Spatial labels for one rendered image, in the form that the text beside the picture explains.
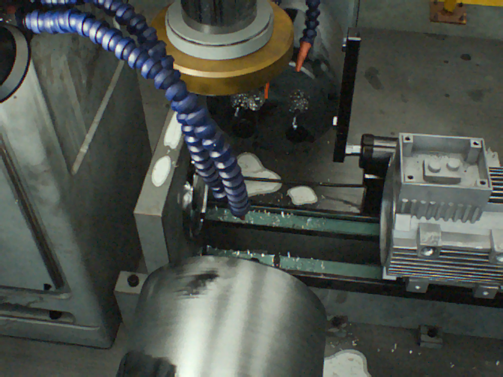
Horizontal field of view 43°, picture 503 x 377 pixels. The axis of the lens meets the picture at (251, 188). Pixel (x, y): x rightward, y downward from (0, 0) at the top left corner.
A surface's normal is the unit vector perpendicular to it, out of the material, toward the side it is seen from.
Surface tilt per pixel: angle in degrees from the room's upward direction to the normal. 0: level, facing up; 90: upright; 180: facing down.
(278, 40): 0
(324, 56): 43
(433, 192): 90
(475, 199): 90
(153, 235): 90
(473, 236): 0
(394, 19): 0
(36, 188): 90
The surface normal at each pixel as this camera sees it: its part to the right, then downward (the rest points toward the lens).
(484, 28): -0.01, -0.66
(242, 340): 0.22, -0.62
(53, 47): 0.99, 0.10
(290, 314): 0.62, -0.45
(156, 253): -0.14, 0.74
